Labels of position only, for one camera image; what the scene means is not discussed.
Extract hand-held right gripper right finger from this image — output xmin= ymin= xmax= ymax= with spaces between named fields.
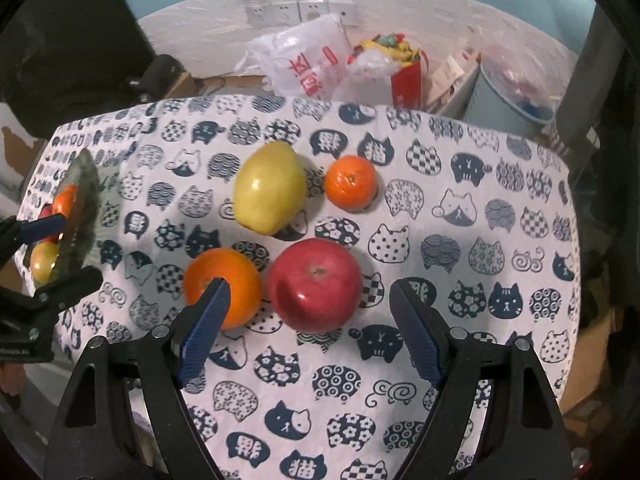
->
xmin=389 ymin=279 xmax=573 ymax=480

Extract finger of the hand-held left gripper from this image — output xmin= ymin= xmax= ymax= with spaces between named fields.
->
xmin=0 ymin=212 xmax=68 ymax=261
xmin=0 ymin=265 xmax=103 ymax=361

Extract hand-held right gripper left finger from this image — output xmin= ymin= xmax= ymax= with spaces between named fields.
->
xmin=42 ymin=277 xmax=233 ymax=480

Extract medium orange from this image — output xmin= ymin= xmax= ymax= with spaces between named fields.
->
xmin=50 ymin=185 xmax=80 ymax=233

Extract green patterned glass bowl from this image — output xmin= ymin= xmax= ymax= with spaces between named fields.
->
xmin=25 ymin=149 xmax=101 ymax=291

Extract large orange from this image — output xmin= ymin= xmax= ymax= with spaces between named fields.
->
xmin=183 ymin=247 xmax=262 ymax=331

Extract cat print tablecloth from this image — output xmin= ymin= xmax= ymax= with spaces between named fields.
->
xmin=15 ymin=92 xmax=581 ymax=480

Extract small mandarin orange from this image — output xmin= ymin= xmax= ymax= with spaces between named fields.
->
xmin=324 ymin=155 xmax=379 ymax=211

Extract brown cardboard piece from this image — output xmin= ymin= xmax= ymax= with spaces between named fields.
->
xmin=560 ymin=305 xmax=621 ymax=441

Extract black speaker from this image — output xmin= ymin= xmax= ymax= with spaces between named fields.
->
xmin=125 ymin=54 xmax=181 ymax=106

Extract black hanging cloth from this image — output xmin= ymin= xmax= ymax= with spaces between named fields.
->
xmin=0 ymin=0 xmax=161 ymax=136

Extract small cardboard box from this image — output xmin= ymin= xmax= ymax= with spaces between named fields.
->
xmin=145 ymin=72 xmax=201 ymax=103

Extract light blue bin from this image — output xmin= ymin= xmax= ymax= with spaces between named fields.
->
xmin=460 ymin=45 xmax=558 ymax=138

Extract red and white bag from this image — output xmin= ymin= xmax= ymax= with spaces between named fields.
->
xmin=347 ymin=34 xmax=428 ymax=110

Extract cardboard packaging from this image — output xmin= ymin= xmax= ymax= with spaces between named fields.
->
xmin=425 ymin=45 xmax=483 ymax=113

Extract white plastic bag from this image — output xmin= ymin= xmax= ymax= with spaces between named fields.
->
xmin=235 ymin=12 xmax=351 ymax=103

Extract white wall socket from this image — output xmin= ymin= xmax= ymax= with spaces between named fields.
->
xmin=247 ymin=5 xmax=274 ymax=29
xmin=272 ymin=1 xmax=301 ymax=25
xmin=299 ymin=0 xmax=331 ymax=21
xmin=327 ymin=2 xmax=359 ymax=26

